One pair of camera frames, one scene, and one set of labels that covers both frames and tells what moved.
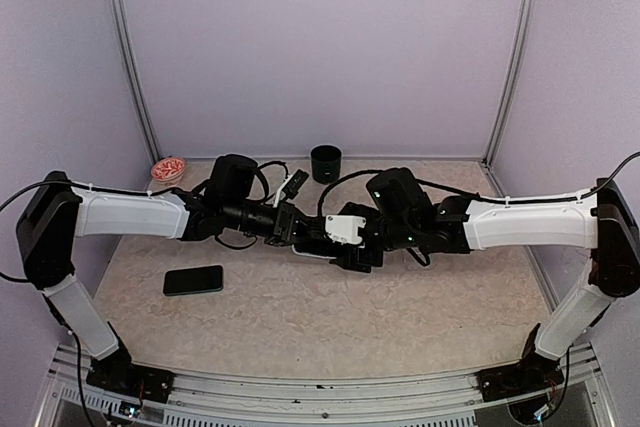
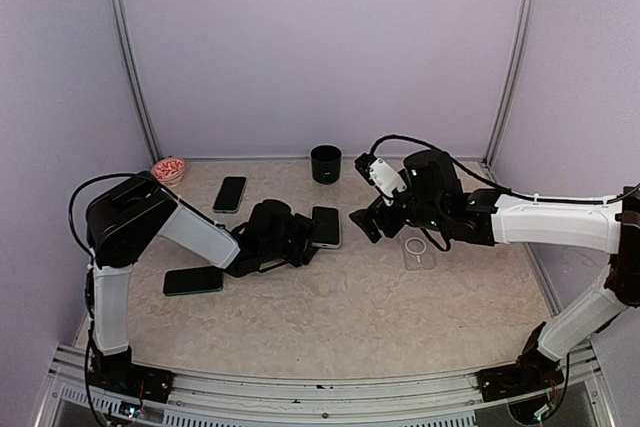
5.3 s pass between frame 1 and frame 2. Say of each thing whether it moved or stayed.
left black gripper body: moved
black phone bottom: stayed
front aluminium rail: stayed
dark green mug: stayed
